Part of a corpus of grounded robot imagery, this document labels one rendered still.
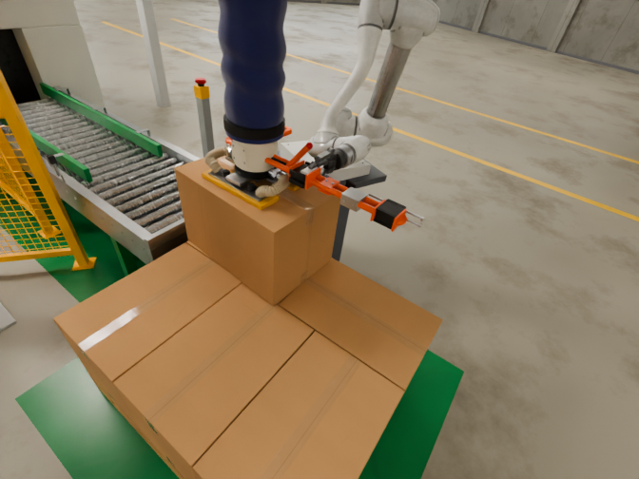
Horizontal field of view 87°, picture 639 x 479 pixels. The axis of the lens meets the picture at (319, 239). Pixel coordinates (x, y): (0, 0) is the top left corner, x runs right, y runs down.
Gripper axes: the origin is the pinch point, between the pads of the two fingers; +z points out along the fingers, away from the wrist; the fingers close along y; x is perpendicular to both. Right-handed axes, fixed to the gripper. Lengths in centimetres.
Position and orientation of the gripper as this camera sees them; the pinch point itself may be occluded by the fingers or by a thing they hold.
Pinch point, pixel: (308, 175)
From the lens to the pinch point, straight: 125.1
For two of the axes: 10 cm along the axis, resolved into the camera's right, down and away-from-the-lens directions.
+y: -1.0, 7.7, 6.3
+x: -8.1, -4.4, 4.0
